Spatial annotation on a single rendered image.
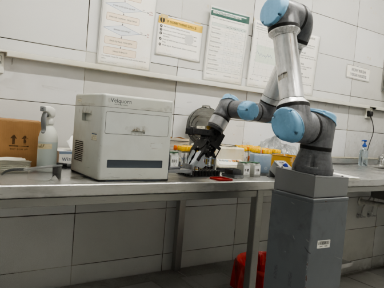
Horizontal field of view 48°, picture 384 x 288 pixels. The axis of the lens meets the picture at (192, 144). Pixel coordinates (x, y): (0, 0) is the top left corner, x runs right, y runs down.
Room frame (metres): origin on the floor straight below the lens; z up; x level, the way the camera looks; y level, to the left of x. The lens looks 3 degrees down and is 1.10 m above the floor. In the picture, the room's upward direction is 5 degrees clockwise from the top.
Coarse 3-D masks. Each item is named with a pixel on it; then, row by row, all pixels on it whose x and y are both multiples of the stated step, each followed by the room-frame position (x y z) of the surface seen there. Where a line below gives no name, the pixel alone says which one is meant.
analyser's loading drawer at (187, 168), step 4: (180, 164) 1.64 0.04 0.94; (184, 164) 1.71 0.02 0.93; (188, 164) 1.69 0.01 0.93; (172, 168) 1.62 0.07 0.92; (176, 168) 1.63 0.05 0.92; (180, 168) 1.69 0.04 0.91; (184, 168) 1.71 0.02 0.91; (188, 168) 1.69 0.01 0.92; (192, 168) 1.67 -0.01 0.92; (172, 172) 1.62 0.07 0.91; (176, 172) 1.63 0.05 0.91; (180, 172) 1.64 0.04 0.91; (184, 172) 1.65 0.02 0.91; (188, 172) 1.67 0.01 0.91; (192, 172) 1.67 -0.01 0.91
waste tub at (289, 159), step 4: (272, 156) 2.13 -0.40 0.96; (276, 156) 2.11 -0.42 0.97; (280, 156) 2.09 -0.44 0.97; (284, 156) 2.07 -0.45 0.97; (288, 156) 2.06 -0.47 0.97; (292, 156) 2.19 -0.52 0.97; (272, 160) 2.13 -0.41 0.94; (276, 160) 2.11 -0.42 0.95; (280, 160) 2.09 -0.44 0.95; (284, 160) 2.07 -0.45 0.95; (288, 160) 2.05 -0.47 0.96; (292, 160) 2.04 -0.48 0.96; (272, 164) 2.13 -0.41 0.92; (288, 164) 2.05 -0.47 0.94
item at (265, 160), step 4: (252, 156) 2.03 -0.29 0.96; (256, 156) 2.02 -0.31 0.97; (260, 156) 2.03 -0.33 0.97; (264, 156) 2.04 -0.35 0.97; (268, 156) 2.05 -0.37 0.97; (252, 160) 2.02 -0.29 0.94; (256, 160) 2.02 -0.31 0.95; (260, 160) 2.03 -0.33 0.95; (264, 160) 2.04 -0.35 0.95; (268, 160) 2.05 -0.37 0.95; (260, 164) 2.03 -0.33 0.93; (264, 164) 2.04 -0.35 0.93; (268, 164) 2.05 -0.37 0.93; (264, 168) 2.04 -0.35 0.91; (268, 168) 2.05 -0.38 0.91; (264, 172) 2.04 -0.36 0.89; (268, 172) 2.05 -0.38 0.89
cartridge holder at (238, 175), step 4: (228, 168) 1.89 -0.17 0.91; (232, 168) 1.90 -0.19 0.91; (228, 172) 1.86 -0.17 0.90; (232, 172) 1.84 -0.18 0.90; (236, 172) 1.85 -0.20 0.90; (240, 172) 1.86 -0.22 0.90; (228, 176) 1.86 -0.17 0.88; (232, 176) 1.84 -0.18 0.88; (236, 176) 1.83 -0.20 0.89; (240, 176) 1.84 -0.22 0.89
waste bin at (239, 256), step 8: (240, 256) 2.17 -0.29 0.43; (264, 256) 2.25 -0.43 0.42; (240, 264) 2.02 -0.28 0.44; (264, 264) 2.24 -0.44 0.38; (232, 272) 2.13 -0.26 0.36; (240, 272) 2.00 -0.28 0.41; (264, 272) 2.23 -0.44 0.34; (232, 280) 2.13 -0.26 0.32; (240, 280) 1.99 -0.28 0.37; (256, 280) 1.94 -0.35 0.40
